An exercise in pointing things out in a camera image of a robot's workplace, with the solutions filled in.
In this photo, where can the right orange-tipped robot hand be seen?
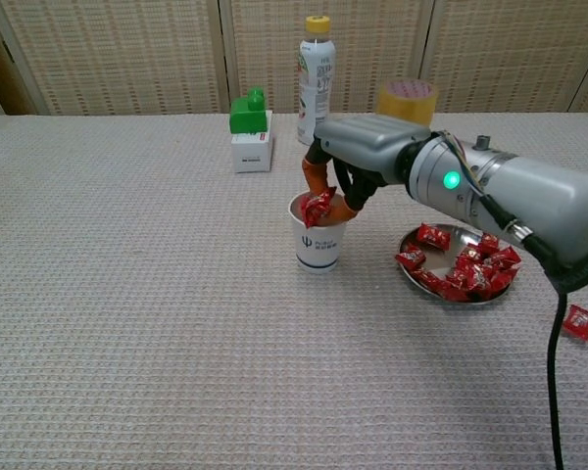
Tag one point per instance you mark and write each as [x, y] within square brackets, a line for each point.
[367, 147]

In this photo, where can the red candy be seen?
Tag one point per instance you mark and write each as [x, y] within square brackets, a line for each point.
[580, 320]
[453, 293]
[316, 208]
[410, 258]
[507, 258]
[490, 242]
[468, 262]
[428, 279]
[433, 236]

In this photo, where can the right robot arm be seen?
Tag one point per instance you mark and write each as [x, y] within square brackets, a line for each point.
[544, 196]

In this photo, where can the orange drink cup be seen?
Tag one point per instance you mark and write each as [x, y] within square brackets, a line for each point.
[406, 105]

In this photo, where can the white paper cup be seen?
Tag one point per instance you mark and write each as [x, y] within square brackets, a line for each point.
[318, 249]

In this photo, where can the metal bowl of red candies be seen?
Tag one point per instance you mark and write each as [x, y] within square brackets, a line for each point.
[441, 264]

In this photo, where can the white bottle yellow cap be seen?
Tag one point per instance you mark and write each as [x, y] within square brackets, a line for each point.
[316, 73]

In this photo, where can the small white box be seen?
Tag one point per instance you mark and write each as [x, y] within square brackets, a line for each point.
[252, 154]

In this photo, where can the green toy block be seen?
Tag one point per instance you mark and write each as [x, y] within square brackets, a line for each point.
[247, 120]

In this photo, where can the beige woven tablecloth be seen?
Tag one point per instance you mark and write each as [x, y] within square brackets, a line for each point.
[176, 294]

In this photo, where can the woven bamboo folding screen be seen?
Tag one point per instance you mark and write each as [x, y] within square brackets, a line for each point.
[127, 49]

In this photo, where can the brown wooden board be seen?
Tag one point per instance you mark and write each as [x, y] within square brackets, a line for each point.
[5, 83]

